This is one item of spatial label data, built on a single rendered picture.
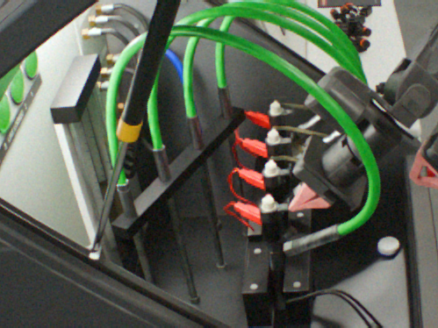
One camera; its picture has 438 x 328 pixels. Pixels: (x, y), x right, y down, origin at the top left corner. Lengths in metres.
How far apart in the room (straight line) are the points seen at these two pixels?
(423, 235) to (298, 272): 0.23
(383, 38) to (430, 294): 0.76
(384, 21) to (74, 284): 1.24
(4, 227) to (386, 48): 1.16
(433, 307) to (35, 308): 0.61
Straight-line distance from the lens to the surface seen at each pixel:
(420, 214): 1.35
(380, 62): 1.71
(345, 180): 1.06
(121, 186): 1.15
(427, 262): 1.27
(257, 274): 1.23
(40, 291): 0.82
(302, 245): 1.05
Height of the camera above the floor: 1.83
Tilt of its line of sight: 36 degrees down
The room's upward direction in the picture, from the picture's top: 10 degrees counter-clockwise
